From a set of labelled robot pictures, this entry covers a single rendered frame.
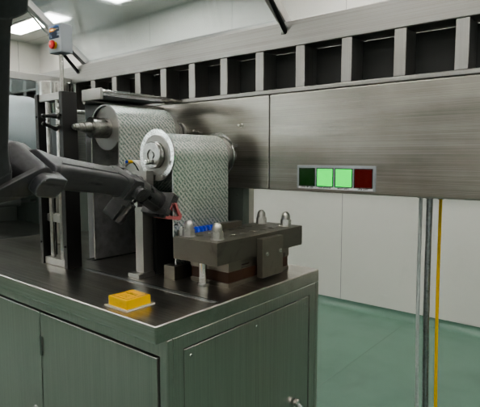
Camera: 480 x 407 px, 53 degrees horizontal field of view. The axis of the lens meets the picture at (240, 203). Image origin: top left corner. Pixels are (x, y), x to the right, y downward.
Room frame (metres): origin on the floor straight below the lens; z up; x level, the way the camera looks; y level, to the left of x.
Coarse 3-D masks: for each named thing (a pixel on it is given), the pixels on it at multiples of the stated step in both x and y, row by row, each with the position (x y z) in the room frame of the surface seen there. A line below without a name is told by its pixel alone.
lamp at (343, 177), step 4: (336, 172) 1.38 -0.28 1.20; (340, 172) 1.37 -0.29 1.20; (344, 172) 1.36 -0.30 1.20; (348, 172) 1.35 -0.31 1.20; (336, 176) 1.38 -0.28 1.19; (340, 176) 1.37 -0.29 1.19; (344, 176) 1.36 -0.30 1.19; (348, 176) 1.35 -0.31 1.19; (336, 180) 1.38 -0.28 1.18; (340, 180) 1.37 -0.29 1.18; (344, 180) 1.36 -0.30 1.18; (348, 180) 1.35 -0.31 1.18; (336, 184) 1.38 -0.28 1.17; (340, 184) 1.37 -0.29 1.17; (344, 184) 1.36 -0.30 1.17; (348, 184) 1.35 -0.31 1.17
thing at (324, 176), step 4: (320, 172) 1.41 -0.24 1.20; (324, 172) 1.40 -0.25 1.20; (328, 172) 1.39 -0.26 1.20; (320, 176) 1.41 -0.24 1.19; (324, 176) 1.40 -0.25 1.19; (328, 176) 1.39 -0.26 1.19; (320, 180) 1.41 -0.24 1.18; (324, 180) 1.40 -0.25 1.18; (328, 180) 1.39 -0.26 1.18; (320, 184) 1.41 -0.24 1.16; (324, 184) 1.40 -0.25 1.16; (328, 184) 1.39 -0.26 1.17
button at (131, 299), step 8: (112, 296) 1.09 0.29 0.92; (120, 296) 1.08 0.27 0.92; (128, 296) 1.08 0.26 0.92; (136, 296) 1.08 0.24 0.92; (144, 296) 1.09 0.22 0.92; (112, 304) 1.08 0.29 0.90; (120, 304) 1.06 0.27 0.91; (128, 304) 1.05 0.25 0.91; (136, 304) 1.07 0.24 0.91; (144, 304) 1.09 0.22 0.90
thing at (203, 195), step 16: (176, 176) 1.35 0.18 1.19; (192, 176) 1.40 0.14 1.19; (208, 176) 1.45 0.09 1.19; (224, 176) 1.51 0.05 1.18; (176, 192) 1.35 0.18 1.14; (192, 192) 1.40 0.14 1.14; (208, 192) 1.45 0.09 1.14; (224, 192) 1.51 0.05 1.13; (192, 208) 1.40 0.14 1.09; (208, 208) 1.45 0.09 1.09; (224, 208) 1.51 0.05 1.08; (208, 224) 1.45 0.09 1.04
